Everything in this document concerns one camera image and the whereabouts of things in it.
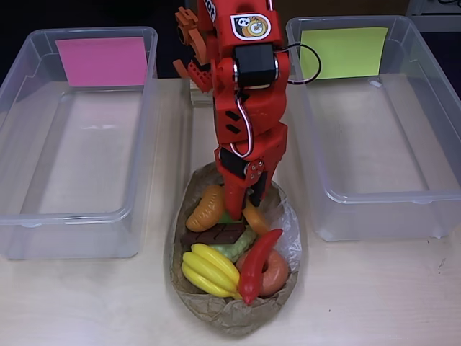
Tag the red gripper black motor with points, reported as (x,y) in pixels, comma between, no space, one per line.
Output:
(264,141)

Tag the orange toy waffle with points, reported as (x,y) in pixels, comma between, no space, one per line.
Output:
(257,218)

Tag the orange toy croissant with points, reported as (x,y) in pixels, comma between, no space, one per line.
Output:
(207,210)

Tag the light green toy lettuce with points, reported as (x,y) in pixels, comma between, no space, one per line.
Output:
(237,247)

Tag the red toy chili pepper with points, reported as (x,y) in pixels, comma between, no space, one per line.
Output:
(254,270)

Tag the yellow toy banana bunch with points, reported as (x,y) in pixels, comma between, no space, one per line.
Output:
(209,270)

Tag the red robot arm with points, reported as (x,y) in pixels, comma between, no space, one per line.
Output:
(268,108)

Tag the clear plastic bin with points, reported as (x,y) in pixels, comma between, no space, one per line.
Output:
(378,144)
(72,162)

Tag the yellow sticky note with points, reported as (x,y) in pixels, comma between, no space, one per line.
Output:
(344,52)

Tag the pink sticky note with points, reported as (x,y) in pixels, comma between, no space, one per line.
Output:
(102,61)

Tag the brown toy chocolate bar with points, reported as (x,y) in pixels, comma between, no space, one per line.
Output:
(212,236)

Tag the brown toy donut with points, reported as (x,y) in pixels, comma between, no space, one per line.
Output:
(275,275)

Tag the crumpled brown paper bag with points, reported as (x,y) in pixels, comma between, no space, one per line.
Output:
(230,317)

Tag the orange table clamp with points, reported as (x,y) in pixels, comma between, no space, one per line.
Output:
(189,32)

